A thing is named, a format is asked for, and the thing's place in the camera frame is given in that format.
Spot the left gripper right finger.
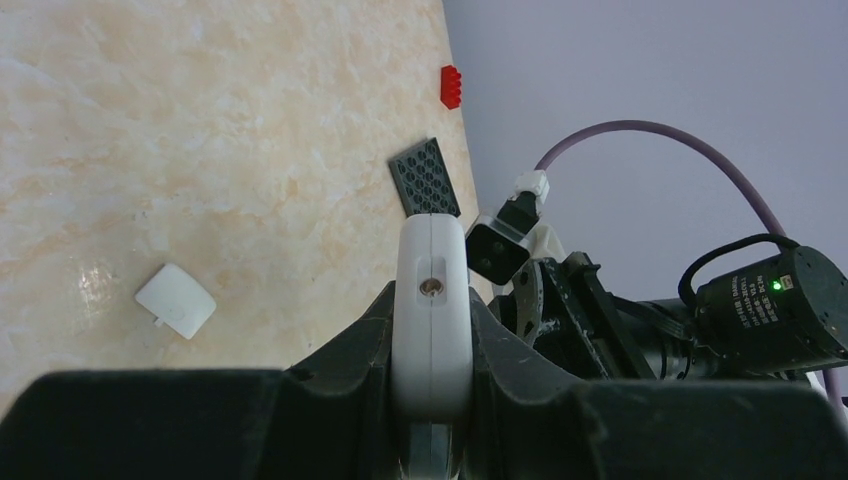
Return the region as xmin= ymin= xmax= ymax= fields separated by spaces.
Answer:
xmin=461 ymin=295 xmax=847 ymax=479

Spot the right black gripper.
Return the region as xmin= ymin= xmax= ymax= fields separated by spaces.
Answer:
xmin=490 ymin=252 xmax=663 ymax=380

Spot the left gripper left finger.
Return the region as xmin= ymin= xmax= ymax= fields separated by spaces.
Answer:
xmin=1 ymin=284 xmax=399 ymax=479

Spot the white remote control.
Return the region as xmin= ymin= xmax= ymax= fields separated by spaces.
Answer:
xmin=390 ymin=214 xmax=473 ymax=479

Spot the white battery cover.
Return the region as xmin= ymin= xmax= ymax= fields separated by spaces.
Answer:
xmin=134 ymin=263 xmax=217 ymax=340

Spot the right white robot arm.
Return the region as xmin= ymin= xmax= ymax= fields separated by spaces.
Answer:
xmin=490 ymin=234 xmax=847 ymax=381

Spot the dark grey studded baseplate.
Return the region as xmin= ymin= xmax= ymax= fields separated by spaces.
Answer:
xmin=387 ymin=137 xmax=461 ymax=218

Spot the red toy brick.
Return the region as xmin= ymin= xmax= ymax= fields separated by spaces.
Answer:
xmin=440 ymin=65 xmax=462 ymax=110

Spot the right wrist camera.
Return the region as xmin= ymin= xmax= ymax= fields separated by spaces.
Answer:
xmin=465 ymin=170 xmax=550 ymax=286

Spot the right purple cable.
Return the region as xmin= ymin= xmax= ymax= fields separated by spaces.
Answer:
xmin=533 ymin=119 xmax=848 ymax=412

